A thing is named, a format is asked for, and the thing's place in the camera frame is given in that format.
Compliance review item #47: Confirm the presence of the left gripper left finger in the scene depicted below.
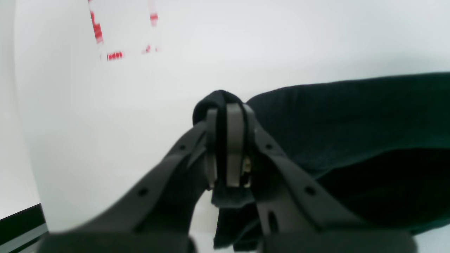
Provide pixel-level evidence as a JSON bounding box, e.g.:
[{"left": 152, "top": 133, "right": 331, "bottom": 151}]
[{"left": 38, "top": 109, "right": 218, "bottom": 253}]

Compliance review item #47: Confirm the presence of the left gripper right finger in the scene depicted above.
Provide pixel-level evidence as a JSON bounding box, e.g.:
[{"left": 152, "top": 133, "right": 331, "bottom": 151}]
[{"left": 226, "top": 104, "right": 417, "bottom": 253}]

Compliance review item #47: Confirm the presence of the black T-shirt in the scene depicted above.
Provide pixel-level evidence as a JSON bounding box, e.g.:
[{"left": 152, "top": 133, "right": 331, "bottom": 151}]
[{"left": 193, "top": 72, "right": 450, "bottom": 252}]

